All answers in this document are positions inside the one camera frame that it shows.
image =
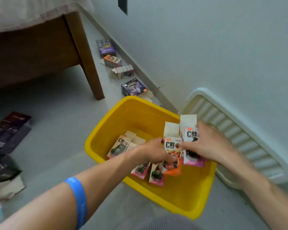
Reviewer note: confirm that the person's right hand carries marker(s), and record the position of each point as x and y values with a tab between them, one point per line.
211	146

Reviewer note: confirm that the person's left hand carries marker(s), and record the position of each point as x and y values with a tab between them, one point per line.
153	152

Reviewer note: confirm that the person's right thumb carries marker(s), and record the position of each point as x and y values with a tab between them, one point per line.
190	146

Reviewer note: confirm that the person's left thumb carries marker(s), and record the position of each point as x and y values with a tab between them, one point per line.
169	158

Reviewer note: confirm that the pink toy box tall flap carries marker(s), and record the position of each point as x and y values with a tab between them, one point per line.
190	135

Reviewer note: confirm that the person's right forearm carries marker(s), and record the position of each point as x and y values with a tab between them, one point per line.
261	191

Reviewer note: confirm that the person's left forearm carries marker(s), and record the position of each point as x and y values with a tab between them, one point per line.
62	196

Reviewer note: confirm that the yellow plastic bin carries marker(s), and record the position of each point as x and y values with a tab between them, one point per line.
182	191

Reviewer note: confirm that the white ribbed plastic lid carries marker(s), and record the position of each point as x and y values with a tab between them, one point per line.
242	141

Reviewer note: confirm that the pink green toy box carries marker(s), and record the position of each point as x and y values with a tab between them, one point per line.
117	147

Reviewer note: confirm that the person's grey clothing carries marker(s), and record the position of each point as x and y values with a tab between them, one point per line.
169	223

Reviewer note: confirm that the dark purple toy box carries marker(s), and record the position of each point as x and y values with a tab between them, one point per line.
134	88

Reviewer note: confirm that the white pink toy box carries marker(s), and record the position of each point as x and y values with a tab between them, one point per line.
123	71

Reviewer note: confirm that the blue wristband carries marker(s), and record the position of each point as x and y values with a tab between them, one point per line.
78	198

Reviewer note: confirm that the orange white toy box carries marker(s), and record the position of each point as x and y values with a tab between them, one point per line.
112	61

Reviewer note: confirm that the dark printed leaflet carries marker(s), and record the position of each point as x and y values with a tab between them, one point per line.
8	131

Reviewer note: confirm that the beige cardboard piece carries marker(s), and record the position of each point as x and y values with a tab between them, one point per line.
7	190

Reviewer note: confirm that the black plastic bag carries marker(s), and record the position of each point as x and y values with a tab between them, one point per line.
2	167

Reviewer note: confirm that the pale pink bedsheet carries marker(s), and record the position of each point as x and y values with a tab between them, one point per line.
21	10

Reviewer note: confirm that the dark wall fixture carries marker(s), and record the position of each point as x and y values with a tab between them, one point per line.
122	4

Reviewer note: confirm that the wooden bed frame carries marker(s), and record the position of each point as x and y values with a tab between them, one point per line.
43	52

